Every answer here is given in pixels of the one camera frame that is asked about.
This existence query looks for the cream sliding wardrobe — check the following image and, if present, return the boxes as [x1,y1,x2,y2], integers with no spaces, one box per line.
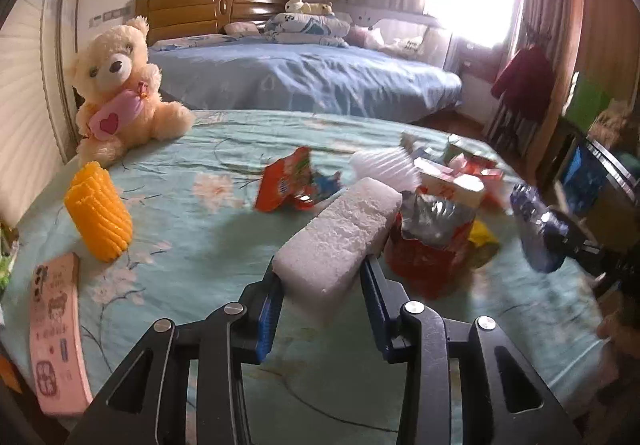
[0,0,96,231]

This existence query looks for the dark red coat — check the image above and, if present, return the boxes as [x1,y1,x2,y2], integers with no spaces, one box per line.
[491,45,553,122]

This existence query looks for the brown wooden headboard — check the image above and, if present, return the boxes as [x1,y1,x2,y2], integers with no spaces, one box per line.
[135,0,296,46]

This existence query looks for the wall switch panel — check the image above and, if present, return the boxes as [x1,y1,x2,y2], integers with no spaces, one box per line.
[87,8,131,26]

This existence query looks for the pink cushion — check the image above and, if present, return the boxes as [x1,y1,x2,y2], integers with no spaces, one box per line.
[347,24,383,49]

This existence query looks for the teal floral bedsheet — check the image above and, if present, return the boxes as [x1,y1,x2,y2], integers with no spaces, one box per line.
[0,109,621,445]

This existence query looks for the green bag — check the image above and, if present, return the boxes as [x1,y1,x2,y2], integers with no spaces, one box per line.
[570,72,614,133]

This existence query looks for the white and red carton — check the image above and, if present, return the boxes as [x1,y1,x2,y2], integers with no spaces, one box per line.
[413,158,486,212]

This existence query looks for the white crib rail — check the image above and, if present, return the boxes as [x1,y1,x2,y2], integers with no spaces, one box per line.
[332,0,453,71]

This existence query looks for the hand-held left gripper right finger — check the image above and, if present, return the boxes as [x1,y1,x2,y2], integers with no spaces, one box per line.
[360,256,583,445]

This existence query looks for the cream teddy bear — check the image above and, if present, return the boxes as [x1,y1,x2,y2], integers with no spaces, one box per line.
[67,16,196,166]

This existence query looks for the folded quilt and pillows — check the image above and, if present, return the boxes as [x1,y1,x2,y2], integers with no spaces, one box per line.
[263,12,351,44]

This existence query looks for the yellow wrapper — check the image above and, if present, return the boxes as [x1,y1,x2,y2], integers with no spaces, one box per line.
[467,220,501,247]

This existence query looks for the small red carton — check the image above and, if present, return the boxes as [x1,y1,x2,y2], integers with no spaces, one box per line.
[450,152,508,208]

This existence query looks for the red foil bag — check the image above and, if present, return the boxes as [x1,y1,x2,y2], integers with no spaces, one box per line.
[384,190,476,301]

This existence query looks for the beige side curtain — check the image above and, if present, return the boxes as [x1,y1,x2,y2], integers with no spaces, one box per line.
[510,0,581,57]

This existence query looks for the pale pink pillow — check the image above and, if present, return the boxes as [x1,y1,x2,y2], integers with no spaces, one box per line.
[223,22,266,37]

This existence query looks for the bed with blue sheet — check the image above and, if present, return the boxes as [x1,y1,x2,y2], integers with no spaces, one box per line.
[147,32,463,123]

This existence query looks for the blue box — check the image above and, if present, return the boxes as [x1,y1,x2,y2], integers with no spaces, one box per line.
[562,145,609,214]

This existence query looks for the white radiator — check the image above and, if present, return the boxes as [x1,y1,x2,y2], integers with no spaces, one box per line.
[482,100,538,157]

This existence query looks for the white pleated paper cup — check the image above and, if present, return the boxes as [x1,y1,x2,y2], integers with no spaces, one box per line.
[349,145,423,191]

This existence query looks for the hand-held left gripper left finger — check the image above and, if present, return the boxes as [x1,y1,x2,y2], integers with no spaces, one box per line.
[65,265,288,445]

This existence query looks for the white foam block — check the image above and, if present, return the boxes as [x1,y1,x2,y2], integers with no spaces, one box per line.
[272,178,403,326]

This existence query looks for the clear plastic bottle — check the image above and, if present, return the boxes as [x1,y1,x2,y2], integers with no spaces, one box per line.
[510,185,571,273]

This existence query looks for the yellow corn toy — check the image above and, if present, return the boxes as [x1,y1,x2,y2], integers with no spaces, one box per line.
[64,162,134,262]

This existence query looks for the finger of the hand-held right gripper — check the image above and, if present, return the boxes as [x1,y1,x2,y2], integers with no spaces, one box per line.
[544,206,626,287]

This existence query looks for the red snack packet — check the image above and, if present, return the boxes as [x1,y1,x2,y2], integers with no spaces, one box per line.
[255,146,343,212]

